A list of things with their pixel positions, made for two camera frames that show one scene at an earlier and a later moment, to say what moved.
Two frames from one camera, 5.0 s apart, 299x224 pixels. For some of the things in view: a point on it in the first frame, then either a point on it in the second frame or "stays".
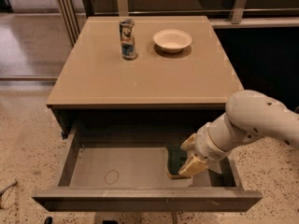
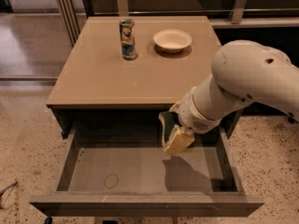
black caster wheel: (49, 220) stays
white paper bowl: (172, 40) stays
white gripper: (207, 144) -> (191, 116)
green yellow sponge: (176, 156) -> (169, 119)
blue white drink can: (127, 34) stays
